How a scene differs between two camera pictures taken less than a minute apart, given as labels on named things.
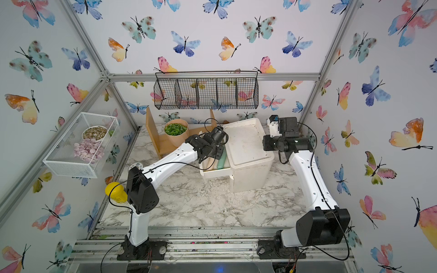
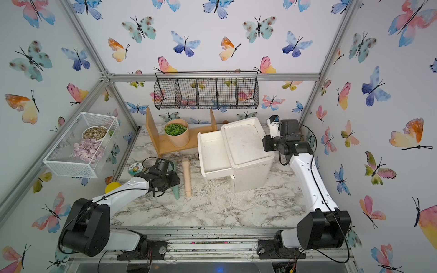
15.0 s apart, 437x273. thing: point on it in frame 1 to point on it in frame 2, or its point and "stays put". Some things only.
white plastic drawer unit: (250, 164) stays put
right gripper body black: (274, 144) stays put
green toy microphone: (222, 161) to (176, 189)
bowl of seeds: (95, 132) stays put
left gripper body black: (217, 152) to (169, 181)
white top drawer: (208, 168) stays put
